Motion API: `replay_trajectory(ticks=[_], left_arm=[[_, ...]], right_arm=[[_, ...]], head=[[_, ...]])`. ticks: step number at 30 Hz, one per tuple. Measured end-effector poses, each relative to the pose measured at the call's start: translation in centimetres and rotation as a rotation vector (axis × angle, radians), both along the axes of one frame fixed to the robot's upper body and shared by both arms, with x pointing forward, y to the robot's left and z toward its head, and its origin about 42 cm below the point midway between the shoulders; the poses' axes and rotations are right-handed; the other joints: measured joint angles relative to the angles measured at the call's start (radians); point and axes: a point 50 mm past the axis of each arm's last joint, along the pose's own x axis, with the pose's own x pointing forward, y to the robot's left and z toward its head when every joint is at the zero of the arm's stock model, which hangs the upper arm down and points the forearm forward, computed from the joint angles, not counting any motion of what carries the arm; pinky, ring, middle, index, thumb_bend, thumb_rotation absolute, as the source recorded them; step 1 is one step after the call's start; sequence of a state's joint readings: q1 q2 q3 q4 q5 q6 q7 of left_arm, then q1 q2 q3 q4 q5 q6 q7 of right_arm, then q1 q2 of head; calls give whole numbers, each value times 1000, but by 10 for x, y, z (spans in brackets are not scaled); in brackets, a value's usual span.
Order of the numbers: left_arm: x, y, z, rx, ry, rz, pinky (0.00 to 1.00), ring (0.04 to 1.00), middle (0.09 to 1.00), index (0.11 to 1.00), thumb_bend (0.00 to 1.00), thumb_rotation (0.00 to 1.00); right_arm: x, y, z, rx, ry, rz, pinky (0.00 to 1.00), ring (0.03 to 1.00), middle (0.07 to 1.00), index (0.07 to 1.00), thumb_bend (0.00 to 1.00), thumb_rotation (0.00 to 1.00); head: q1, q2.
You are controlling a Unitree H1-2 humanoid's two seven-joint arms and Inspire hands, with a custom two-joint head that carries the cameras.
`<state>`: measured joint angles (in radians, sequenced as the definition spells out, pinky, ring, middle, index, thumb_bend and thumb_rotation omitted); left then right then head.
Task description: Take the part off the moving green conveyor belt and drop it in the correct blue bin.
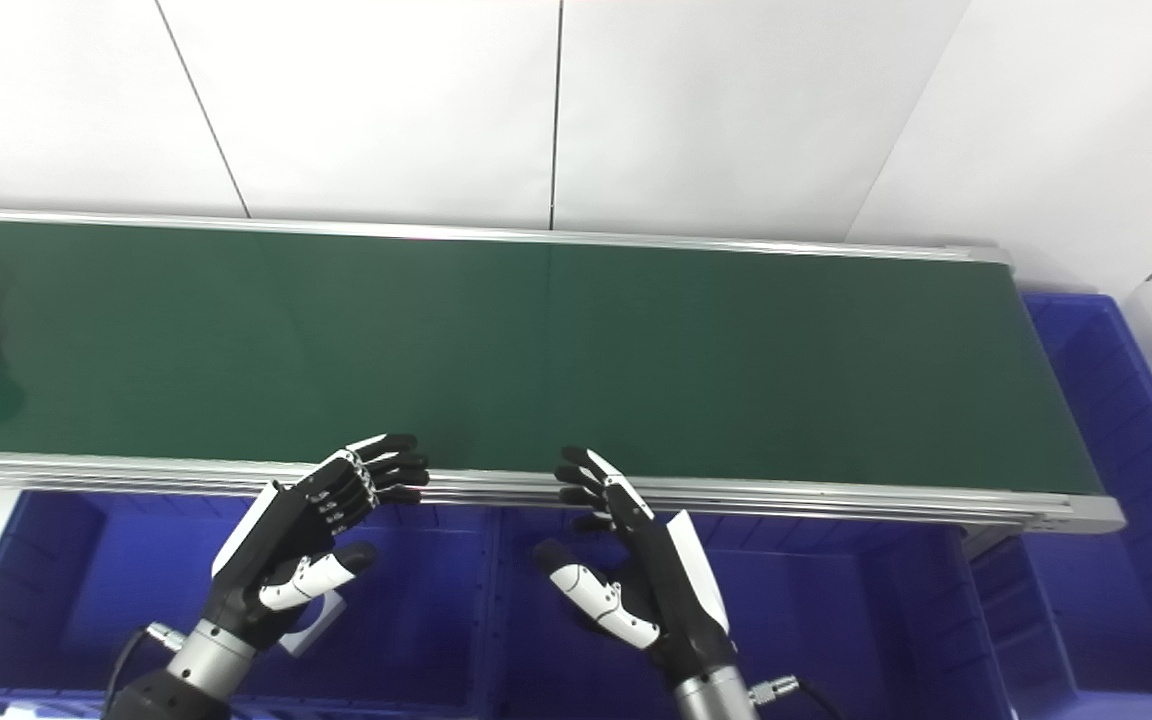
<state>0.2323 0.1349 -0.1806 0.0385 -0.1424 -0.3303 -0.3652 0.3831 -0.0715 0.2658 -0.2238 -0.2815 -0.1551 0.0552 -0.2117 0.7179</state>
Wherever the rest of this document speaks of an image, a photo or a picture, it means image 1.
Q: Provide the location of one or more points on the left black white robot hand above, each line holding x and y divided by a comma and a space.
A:
276, 540

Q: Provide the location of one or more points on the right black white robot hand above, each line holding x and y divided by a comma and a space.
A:
671, 590

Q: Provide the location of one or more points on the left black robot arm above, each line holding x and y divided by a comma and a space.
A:
201, 665

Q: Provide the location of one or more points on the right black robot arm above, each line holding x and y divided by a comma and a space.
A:
714, 698

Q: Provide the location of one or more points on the green conveyor belt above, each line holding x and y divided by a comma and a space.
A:
536, 350
736, 498

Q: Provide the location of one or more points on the blue plastic bin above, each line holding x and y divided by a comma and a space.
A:
1126, 560
86, 590
836, 620

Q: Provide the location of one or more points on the grey plate with round hole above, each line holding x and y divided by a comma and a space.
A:
334, 608

